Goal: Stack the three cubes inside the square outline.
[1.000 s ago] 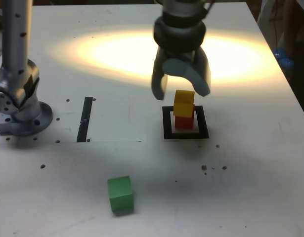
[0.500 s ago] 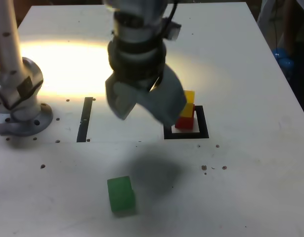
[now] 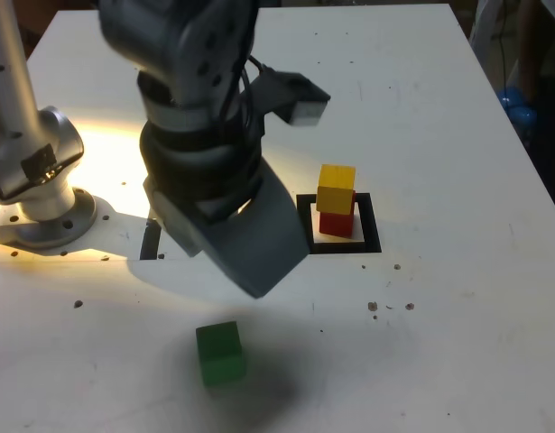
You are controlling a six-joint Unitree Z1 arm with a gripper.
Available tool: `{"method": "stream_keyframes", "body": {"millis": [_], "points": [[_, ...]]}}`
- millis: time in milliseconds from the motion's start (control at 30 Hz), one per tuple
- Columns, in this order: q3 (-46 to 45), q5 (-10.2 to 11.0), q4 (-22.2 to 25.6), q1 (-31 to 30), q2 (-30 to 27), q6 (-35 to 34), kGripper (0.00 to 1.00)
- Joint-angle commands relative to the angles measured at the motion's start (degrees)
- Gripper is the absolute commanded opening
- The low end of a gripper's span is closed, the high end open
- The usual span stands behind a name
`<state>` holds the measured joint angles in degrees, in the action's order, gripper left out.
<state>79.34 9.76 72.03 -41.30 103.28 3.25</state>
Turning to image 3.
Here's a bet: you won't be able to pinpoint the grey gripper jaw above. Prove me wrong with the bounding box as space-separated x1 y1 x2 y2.
143 160 310 299

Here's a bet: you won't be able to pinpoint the red cube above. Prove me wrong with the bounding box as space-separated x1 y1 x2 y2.
319 210 355 239

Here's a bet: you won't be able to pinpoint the yellow cube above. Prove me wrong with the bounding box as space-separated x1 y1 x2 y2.
316 163 357 216

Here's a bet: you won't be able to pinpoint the green cube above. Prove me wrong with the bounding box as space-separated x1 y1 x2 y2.
195 320 247 388

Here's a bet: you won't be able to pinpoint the black tape square outline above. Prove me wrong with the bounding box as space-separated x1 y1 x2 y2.
296 192 383 254

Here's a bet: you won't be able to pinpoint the black tape strip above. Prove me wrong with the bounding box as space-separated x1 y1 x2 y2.
139 219 163 262

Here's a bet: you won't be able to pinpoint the blue rounded object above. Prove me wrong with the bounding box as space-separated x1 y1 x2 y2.
496 87 538 130

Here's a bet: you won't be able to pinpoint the black camera cable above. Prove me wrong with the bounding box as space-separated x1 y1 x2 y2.
216 52 272 136

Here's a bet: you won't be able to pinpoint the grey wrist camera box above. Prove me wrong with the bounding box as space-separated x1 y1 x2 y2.
252 70 332 127

